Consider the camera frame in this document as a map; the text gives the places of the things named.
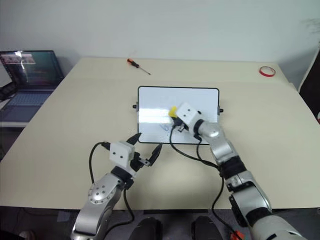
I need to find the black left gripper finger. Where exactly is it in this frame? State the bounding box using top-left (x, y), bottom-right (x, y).
top-left (125, 132), bottom-right (142, 146)
top-left (147, 142), bottom-right (164, 166)

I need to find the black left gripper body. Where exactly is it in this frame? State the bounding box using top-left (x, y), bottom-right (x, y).
top-left (129, 151), bottom-right (153, 173)

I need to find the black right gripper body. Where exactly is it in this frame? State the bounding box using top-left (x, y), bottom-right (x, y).
top-left (171, 117), bottom-right (189, 134)

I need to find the orange and black screwdriver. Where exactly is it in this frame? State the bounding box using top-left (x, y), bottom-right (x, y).
top-left (126, 58), bottom-right (151, 76)

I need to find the red tape roll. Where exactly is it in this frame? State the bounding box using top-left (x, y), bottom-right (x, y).
top-left (258, 66), bottom-right (277, 79)

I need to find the open laptop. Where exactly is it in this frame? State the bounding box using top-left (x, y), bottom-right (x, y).
top-left (0, 50), bottom-right (65, 123)

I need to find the black object beside laptop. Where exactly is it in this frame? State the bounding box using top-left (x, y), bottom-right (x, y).
top-left (0, 83), bottom-right (18, 102)

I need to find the black chair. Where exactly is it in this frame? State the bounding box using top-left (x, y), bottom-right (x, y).
top-left (298, 49), bottom-right (320, 123)

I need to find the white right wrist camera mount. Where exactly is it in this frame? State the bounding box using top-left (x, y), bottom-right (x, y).
top-left (176, 101), bottom-right (200, 128)

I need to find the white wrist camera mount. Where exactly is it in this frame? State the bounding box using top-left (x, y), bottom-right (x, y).
top-left (109, 140), bottom-right (136, 171)
top-left (176, 101), bottom-right (200, 128)

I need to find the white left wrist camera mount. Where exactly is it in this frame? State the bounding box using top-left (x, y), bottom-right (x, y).
top-left (109, 140), bottom-right (136, 171)

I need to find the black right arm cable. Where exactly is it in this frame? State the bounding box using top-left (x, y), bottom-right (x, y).
top-left (168, 123), bottom-right (236, 233)

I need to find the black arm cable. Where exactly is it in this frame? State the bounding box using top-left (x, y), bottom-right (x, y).
top-left (89, 141), bottom-right (136, 226)
top-left (168, 123), bottom-right (236, 233)

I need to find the white whiteboard with black frame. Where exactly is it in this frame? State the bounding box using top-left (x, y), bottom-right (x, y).
top-left (137, 86), bottom-right (221, 145)

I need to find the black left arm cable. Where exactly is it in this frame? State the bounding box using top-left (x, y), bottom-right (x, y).
top-left (89, 141), bottom-right (136, 226)

